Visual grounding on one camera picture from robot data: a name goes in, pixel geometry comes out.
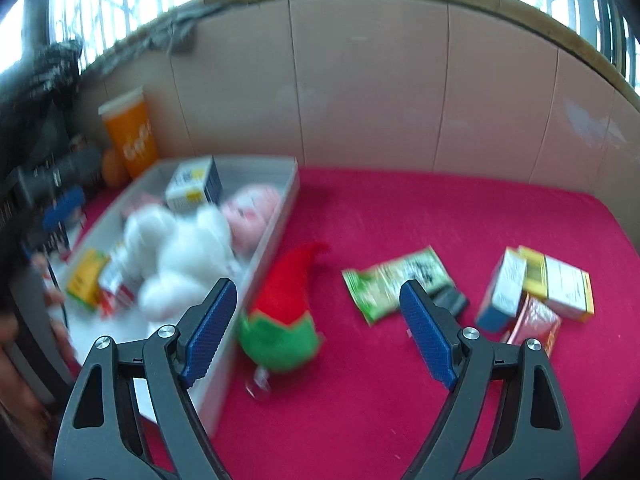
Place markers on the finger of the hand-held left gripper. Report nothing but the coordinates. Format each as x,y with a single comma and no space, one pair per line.
62,207

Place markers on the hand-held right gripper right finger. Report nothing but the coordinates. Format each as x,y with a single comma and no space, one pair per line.
430,332

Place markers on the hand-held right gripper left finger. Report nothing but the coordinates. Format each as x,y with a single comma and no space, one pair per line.
210,330

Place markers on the green snack packet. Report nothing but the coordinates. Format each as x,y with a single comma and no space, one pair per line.
385,285

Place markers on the red green elf hat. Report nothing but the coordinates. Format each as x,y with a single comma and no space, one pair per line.
280,310

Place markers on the small yellow green box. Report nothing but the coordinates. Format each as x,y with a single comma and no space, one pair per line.
87,277

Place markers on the white plush toy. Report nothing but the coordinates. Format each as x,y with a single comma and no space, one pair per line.
185,255

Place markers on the white box blue end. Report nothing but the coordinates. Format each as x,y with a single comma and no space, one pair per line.
505,285

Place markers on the long white box red label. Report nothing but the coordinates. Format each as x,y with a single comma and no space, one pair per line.
115,280

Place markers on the red packet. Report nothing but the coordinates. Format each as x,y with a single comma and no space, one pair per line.
535,327

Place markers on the pink plush doll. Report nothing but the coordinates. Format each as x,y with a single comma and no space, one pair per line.
250,210

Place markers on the small white blue box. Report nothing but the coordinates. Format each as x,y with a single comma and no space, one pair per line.
190,185

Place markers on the yellow white medicine box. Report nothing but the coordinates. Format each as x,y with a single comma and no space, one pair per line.
560,285

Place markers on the white cardboard tray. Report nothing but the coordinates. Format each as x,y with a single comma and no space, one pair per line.
245,172

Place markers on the small black item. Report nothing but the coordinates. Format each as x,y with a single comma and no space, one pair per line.
452,302

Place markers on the orange fruit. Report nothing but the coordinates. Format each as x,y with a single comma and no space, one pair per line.
112,170

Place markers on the orange paper cup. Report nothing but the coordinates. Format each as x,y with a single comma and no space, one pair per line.
132,135

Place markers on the red mat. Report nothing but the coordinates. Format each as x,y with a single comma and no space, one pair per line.
375,410

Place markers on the black plastic bag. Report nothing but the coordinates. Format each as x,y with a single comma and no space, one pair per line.
45,75

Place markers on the window with metal grille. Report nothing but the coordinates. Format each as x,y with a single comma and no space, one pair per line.
125,0

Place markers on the grey cloth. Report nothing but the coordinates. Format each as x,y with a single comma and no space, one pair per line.
175,30

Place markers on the cardboard back panel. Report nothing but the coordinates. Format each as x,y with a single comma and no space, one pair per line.
375,85

